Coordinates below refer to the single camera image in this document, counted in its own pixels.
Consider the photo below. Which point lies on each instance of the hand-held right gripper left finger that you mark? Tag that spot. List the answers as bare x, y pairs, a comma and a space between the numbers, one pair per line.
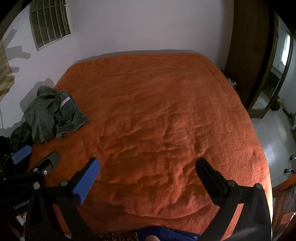
86, 182

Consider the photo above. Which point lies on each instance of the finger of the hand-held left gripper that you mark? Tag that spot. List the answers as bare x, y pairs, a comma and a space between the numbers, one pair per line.
21, 154
50, 160

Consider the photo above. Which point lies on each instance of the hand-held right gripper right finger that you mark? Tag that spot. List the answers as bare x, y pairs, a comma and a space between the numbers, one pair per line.
208, 178

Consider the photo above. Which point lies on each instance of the green fleece jacket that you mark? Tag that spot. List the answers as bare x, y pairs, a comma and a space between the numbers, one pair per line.
50, 115

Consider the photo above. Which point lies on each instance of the person's blue clothing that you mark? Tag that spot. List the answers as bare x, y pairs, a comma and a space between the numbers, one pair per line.
171, 234

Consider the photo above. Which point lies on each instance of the striped tan curtain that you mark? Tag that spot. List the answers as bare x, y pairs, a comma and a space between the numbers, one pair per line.
4, 76

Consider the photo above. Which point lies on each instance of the orange wooden furniture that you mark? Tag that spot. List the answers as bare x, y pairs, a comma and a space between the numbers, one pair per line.
283, 208

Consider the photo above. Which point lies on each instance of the orange blanket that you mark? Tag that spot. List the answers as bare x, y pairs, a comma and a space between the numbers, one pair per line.
161, 104

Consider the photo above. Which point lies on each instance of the crumpled cloth beside bed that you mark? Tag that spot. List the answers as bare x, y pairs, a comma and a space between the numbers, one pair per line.
230, 81

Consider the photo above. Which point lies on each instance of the wooden framed mirror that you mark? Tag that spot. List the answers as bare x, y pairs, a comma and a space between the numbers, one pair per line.
275, 76

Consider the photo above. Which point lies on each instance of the barred window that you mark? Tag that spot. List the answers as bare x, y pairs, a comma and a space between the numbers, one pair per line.
49, 25

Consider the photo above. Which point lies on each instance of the brown wooden door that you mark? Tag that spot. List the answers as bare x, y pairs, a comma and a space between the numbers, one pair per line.
249, 46

